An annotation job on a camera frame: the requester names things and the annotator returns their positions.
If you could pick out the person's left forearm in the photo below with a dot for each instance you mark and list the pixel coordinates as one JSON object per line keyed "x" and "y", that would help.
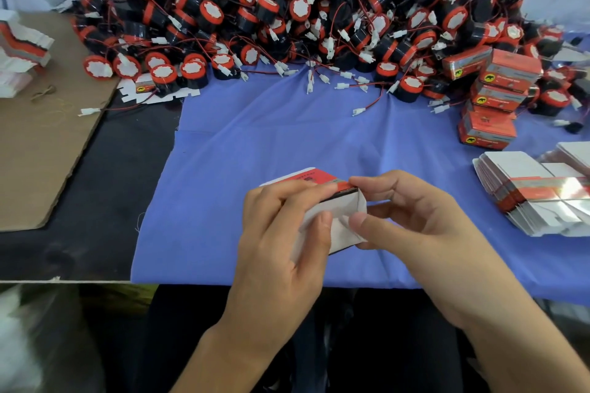
{"x": 226, "y": 360}

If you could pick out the stack of paper boxes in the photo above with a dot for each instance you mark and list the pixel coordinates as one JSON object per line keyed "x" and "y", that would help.
{"x": 530, "y": 190}
{"x": 20, "y": 47}

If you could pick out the rubber band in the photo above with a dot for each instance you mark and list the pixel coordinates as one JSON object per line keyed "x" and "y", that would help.
{"x": 41, "y": 91}

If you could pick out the blue cloth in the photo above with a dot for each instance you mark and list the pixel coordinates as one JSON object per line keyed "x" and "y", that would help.
{"x": 230, "y": 139}

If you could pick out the pile of black red buzzers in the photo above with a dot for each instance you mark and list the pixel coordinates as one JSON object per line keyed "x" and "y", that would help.
{"x": 313, "y": 6}

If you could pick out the person's right hand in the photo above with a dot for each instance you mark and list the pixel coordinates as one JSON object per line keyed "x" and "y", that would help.
{"x": 433, "y": 241}

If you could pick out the brown cardboard sheet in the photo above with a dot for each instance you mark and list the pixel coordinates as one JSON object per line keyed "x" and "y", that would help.
{"x": 41, "y": 149}

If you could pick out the person's left hand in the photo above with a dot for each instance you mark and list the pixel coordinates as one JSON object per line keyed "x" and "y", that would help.
{"x": 276, "y": 268}

